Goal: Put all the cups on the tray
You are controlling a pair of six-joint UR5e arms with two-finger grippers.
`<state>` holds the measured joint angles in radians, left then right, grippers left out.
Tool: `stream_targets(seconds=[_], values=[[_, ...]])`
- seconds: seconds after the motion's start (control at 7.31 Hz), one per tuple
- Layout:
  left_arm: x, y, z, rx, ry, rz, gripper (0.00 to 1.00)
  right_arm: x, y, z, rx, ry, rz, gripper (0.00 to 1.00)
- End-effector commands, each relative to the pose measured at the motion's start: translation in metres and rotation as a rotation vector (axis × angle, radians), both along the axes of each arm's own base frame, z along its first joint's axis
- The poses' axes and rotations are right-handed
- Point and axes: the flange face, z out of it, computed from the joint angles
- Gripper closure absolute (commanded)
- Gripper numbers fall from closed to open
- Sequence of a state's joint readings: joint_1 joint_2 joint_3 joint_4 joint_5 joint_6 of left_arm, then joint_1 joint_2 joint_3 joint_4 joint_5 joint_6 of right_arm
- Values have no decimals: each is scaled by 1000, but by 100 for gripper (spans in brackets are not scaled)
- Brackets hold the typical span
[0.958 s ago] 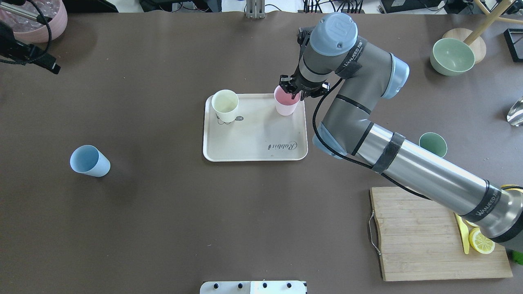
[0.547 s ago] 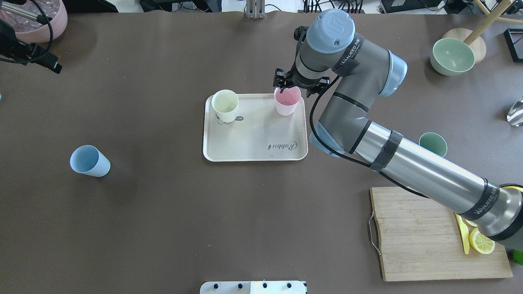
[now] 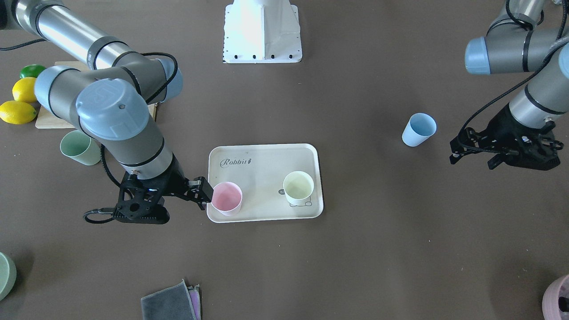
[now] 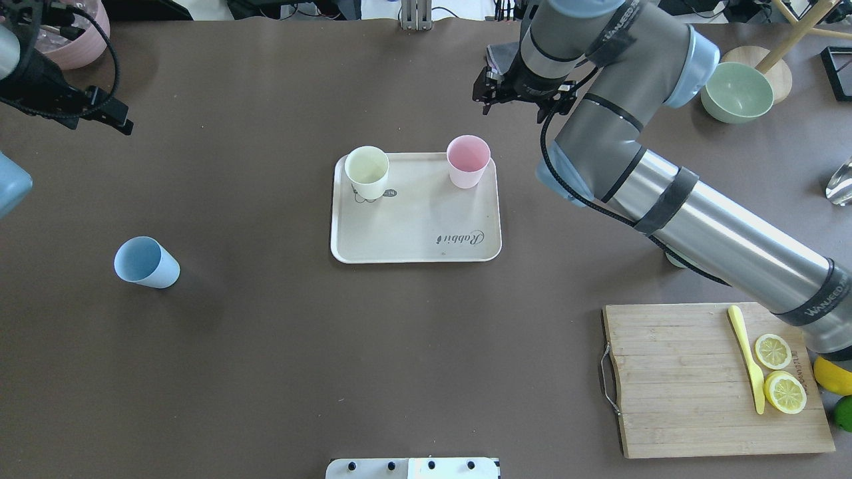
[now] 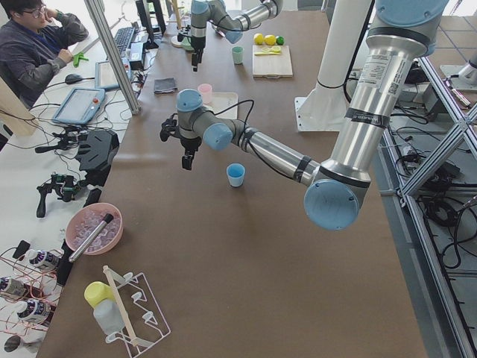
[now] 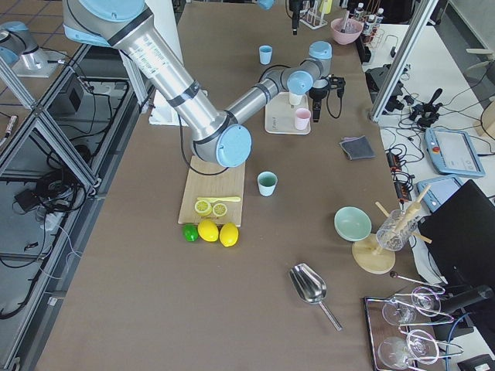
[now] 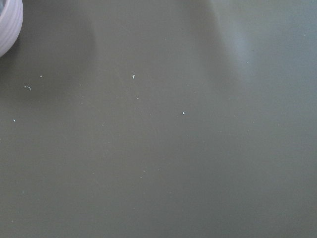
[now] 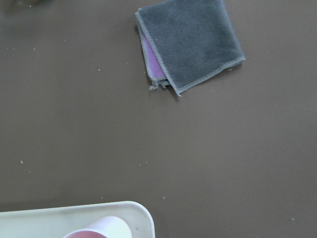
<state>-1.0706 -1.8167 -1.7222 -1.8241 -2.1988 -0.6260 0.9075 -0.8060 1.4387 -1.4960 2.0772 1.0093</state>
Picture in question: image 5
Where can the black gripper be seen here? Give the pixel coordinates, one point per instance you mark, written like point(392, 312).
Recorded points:
point(197, 44)
point(188, 143)

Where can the pink cup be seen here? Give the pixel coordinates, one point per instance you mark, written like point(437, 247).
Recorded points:
point(206, 92)

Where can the green cup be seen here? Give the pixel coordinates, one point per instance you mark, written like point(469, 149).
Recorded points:
point(238, 53)

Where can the light blue cup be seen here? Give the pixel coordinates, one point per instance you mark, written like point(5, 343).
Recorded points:
point(235, 174)

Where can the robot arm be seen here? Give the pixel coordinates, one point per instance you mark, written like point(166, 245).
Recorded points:
point(368, 54)
point(214, 12)

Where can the cream rectangular tray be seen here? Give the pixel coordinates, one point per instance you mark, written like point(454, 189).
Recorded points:
point(222, 105)

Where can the green bowl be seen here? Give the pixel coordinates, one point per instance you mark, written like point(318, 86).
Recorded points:
point(186, 45)

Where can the wooden cup tree stand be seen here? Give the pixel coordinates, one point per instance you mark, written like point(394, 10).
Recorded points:
point(176, 12)

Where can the grey folded cloth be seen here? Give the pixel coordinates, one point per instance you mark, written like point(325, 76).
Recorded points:
point(164, 85)

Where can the whole lemon outer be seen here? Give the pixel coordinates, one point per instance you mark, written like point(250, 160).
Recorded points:
point(258, 39)

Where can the whole lemon near lime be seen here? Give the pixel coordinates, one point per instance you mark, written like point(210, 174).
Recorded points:
point(270, 39)

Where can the black keyboard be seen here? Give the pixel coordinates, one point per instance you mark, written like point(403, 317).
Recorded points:
point(123, 38)

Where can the wooden cutting board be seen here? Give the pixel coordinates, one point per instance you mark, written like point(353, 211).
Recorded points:
point(277, 66)

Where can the yellow plastic knife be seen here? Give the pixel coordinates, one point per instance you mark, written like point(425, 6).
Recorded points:
point(262, 53)

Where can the blue teach pendant far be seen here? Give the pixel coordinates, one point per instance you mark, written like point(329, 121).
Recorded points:
point(104, 75)

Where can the blue teach pendant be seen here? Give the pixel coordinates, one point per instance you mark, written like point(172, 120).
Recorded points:
point(104, 75)
point(80, 106)

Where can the steel muddler black tip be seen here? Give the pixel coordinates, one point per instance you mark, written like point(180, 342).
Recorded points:
point(90, 239)

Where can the blue teach pendant near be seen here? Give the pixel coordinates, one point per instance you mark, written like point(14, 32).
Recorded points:
point(80, 106)

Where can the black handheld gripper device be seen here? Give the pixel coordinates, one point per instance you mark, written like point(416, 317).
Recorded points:
point(65, 186)

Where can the yellow cup on rack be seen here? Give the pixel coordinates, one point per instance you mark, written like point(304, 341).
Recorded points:
point(96, 292)

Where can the seated person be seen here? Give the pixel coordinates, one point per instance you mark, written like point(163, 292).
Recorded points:
point(35, 46)

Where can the clear bottle on rack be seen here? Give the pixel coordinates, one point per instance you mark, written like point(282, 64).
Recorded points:
point(109, 318)

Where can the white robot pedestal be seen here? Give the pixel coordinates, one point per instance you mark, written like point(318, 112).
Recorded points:
point(324, 108)

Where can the white wire drying rack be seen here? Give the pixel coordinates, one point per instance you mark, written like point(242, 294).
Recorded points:
point(145, 325)

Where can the copper wire bottle rack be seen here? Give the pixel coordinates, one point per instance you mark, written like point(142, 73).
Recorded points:
point(21, 281)

